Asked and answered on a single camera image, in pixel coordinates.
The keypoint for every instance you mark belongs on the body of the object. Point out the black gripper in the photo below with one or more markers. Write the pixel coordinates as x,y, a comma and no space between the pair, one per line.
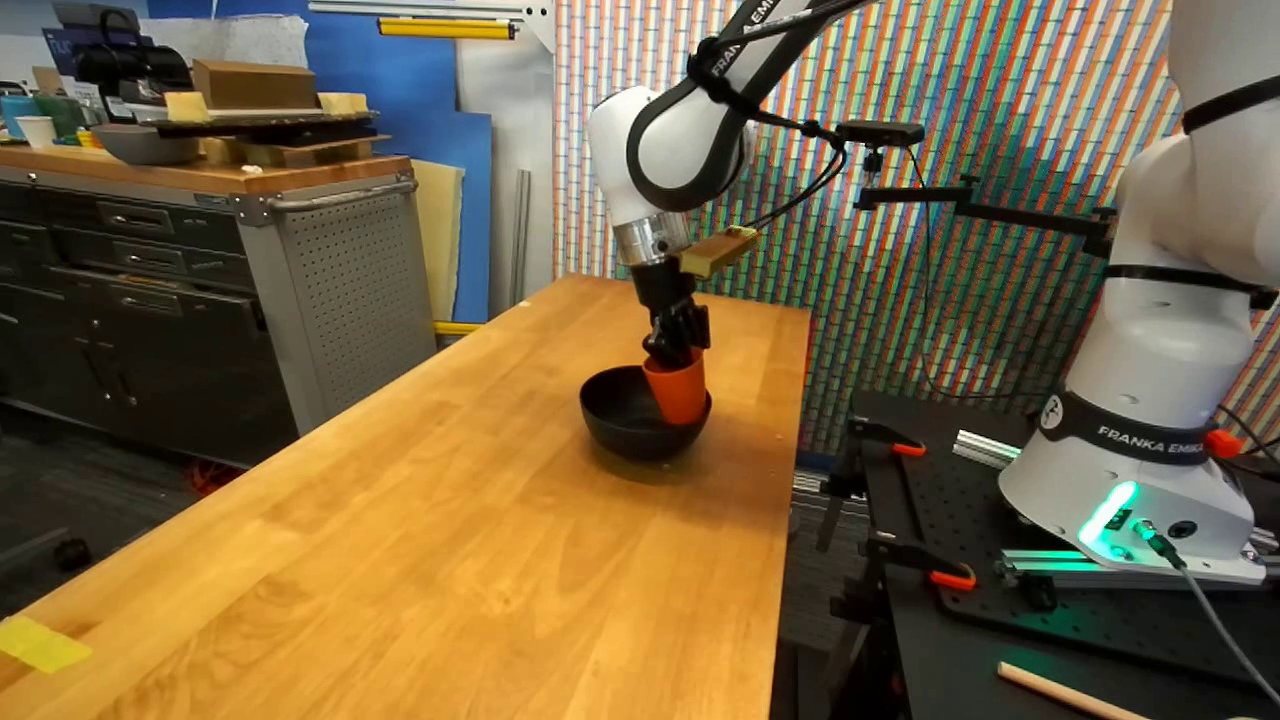
670,311

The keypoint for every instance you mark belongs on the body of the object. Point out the orange plastic cup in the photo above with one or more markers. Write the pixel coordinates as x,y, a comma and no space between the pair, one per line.
682,390

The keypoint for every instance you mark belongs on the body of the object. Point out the black perforated robot base table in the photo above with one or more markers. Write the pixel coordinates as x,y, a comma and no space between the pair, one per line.
986,506

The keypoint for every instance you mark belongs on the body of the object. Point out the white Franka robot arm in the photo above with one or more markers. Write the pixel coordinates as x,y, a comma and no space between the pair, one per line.
1160,347

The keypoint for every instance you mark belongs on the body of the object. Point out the black bowl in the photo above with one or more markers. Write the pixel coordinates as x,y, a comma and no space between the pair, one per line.
621,421

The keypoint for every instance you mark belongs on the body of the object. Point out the white panel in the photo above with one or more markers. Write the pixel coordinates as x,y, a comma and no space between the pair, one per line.
513,147

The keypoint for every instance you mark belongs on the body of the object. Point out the beige board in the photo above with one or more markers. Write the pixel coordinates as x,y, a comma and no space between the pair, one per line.
439,241

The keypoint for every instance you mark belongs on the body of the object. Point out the white green small block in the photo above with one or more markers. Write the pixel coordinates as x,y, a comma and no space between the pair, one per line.
986,450

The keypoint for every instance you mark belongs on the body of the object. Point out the blue foam board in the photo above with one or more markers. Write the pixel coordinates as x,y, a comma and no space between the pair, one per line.
400,106

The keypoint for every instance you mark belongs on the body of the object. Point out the yellow bar level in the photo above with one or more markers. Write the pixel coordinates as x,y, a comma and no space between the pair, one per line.
445,28

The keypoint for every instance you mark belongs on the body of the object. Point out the brown wooden box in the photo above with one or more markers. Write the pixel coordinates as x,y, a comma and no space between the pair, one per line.
253,85

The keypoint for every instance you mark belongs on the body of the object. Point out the grey metal tool cabinet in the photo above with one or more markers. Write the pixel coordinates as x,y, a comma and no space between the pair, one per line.
160,304

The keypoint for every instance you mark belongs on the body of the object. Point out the wooden stick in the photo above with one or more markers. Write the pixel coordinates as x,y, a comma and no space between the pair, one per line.
1064,695

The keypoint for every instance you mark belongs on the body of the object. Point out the grey flat tray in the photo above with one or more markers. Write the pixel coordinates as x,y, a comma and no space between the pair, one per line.
145,147

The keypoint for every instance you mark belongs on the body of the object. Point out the black equipment pile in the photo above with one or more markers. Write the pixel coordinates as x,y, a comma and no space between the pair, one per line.
114,60

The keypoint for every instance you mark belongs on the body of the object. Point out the yellow sticky note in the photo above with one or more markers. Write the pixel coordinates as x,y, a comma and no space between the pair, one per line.
40,646

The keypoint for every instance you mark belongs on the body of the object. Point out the tan wrist camera mount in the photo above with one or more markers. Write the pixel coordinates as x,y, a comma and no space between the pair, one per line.
720,249

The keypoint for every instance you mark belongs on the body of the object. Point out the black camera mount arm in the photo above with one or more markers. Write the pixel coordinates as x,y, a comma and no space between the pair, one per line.
986,204

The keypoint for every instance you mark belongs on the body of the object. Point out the silver metal rail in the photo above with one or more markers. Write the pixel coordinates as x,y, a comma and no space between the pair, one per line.
1064,564

